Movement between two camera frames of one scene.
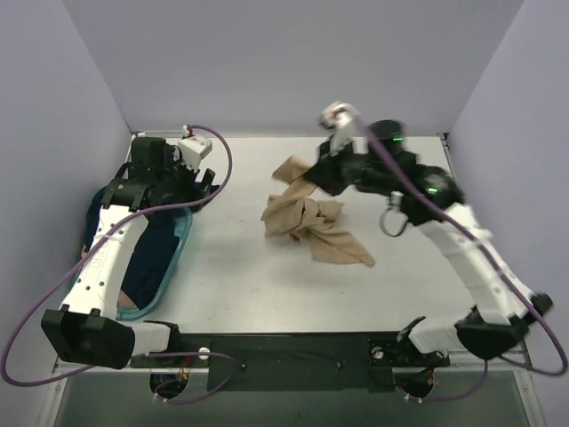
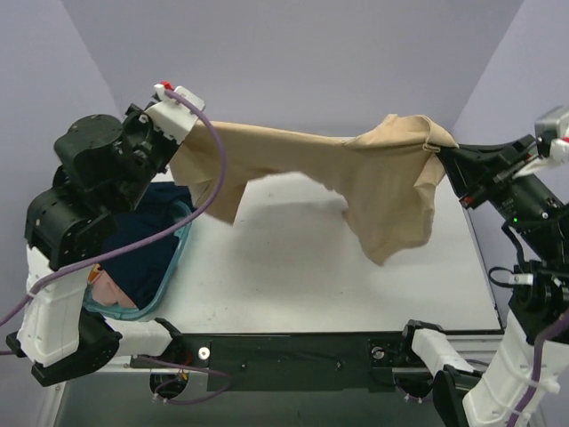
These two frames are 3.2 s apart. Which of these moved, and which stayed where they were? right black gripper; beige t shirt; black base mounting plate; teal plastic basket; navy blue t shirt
Moved: beige t shirt; right black gripper
Stayed: black base mounting plate; teal plastic basket; navy blue t shirt
